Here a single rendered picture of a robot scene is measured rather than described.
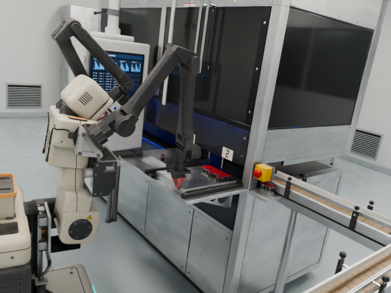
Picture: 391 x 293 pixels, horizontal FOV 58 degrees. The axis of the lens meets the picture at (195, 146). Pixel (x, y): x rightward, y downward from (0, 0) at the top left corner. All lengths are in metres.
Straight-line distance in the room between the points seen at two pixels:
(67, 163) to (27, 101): 5.44
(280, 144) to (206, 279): 0.97
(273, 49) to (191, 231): 1.24
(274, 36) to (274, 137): 0.52
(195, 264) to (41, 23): 5.45
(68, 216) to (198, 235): 0.94
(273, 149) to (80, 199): 1.02
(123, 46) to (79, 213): 1.20
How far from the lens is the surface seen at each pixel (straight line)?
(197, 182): 1.86
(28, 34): 6.89
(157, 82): 1.41
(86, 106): 1.50
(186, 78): 1.48
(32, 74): 6.95
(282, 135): 1.96
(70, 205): 1.62
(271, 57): 1.76
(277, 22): 1.77
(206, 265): 2.30
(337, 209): 1.77
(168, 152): 2.30
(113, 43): 2.37
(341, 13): 2.19
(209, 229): 2.19
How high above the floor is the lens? 1.56
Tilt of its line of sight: 15 degrees down
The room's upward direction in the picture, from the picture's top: 7 degrees clockwise
